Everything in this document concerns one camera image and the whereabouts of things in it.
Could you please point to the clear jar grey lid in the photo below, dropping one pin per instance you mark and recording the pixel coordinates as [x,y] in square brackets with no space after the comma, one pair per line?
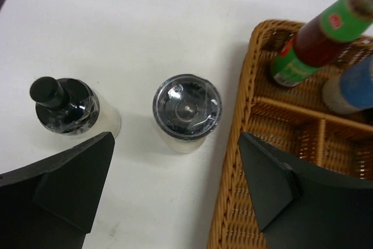
[186,109]

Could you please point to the white bottle black cap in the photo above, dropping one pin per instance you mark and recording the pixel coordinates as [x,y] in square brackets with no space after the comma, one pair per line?
[70,107]

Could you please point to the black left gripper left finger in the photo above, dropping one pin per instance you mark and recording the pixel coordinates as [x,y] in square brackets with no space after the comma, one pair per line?
[52,203]

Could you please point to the red sauce bottle yellow cap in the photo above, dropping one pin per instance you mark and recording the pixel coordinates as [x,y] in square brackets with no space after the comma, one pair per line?
[320,41]

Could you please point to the white bead jar silver lid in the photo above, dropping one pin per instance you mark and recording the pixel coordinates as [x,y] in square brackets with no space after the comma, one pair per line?
[350,91]

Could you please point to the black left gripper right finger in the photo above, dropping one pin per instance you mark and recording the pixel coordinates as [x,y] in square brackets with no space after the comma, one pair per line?
[298,204]

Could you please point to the brown wicker divided tray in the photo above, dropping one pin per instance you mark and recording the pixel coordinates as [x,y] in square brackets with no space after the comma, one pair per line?
[294,120]

